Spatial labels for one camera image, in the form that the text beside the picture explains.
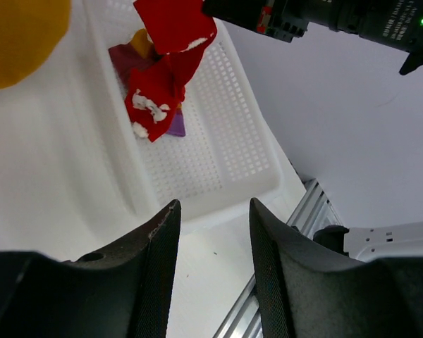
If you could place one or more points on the purple sock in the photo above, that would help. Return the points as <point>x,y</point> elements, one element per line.
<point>138,53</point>

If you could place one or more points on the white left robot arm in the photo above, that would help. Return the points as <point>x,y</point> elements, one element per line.
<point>384,239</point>

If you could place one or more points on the white plastic basket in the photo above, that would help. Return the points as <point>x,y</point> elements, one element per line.
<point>225,159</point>

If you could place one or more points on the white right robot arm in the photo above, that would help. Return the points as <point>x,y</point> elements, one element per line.
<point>397,24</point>

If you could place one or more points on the red sock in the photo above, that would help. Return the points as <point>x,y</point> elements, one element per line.
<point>152,100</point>
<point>180,33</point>

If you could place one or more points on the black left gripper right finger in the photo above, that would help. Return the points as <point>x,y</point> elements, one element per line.
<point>307,290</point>

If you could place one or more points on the aluminium mounting rail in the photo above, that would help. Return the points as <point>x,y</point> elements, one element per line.
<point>313,213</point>

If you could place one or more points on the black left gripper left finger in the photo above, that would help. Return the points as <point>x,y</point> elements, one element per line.
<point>122,289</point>

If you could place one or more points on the mustard yellow sock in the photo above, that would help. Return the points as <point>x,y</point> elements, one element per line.
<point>29,32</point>

